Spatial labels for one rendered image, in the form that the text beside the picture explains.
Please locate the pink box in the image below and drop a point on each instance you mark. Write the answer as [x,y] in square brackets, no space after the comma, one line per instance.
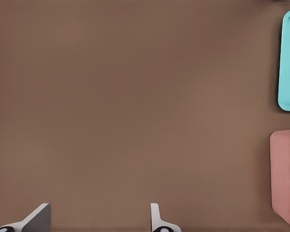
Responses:
[281,174]

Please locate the pale blue-green tray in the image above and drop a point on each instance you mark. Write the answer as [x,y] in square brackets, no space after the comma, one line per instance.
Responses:
[288,72]

